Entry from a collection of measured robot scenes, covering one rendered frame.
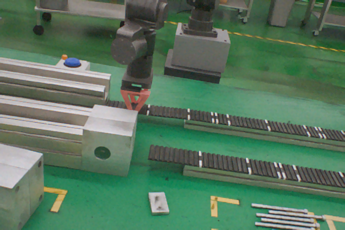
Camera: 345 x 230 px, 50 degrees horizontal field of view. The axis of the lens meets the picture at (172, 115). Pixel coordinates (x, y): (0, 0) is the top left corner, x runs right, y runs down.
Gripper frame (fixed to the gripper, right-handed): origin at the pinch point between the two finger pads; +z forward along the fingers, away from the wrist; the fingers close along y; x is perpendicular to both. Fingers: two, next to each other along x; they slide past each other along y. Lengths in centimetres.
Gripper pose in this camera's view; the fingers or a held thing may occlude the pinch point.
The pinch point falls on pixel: (134, 108)
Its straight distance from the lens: 91.7
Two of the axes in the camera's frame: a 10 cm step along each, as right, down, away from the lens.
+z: -1.5, 8.7, 4.7
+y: -0.3, 4.7, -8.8
